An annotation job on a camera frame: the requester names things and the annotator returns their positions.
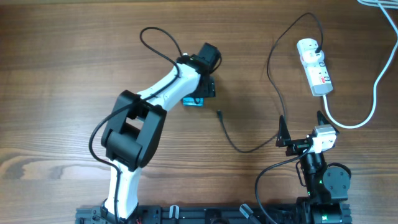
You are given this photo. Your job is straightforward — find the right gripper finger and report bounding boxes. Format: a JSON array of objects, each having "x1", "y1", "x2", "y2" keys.
[
  {"x1": 317, "y1": 111, "x2": 340, "y2": 134},
  {"x1": 275, "y1": 115, "x2": 291, "y2": 147}
]

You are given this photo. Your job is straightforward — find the smartphone with teal screen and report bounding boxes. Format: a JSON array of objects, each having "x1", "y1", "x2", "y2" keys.
[{"x1": 182, "y1": 97, "x2": 204, "y2": 107}]

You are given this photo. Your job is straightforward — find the black charger cable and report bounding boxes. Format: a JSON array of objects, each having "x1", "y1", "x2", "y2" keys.
[{"x1": 216, "y1": 12, "x2": 324, "y2": 154}]

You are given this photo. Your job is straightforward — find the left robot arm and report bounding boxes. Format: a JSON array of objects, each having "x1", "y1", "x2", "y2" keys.
[{"x1": 101, "y1": 43, "x2": 221, "y2": 223}]

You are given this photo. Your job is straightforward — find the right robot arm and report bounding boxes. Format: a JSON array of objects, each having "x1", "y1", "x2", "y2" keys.
[{"x1": 275, "y1": 112, "x2": 353, "y2": 224}]

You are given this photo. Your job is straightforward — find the white charger plug adapter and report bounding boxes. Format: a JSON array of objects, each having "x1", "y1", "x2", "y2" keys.
[{"x1": 300, "y1": 49, "x2": 325, "y2": 67}]

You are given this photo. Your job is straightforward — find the white power strip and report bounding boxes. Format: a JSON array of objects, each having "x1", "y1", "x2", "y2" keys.
[{"x1": 297, "y1": 38, "x2": 333, "y2": 96}]

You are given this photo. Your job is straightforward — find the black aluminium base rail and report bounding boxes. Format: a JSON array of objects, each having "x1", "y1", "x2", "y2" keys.
[{"x1": 74, "y1": 203, "x2": 353, "y2": 224}]

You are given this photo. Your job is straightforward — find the white power strip cord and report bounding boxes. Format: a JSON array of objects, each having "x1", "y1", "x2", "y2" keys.
[{"x1": 322, "y1": 0, "x2": 398, "y2": 129}]

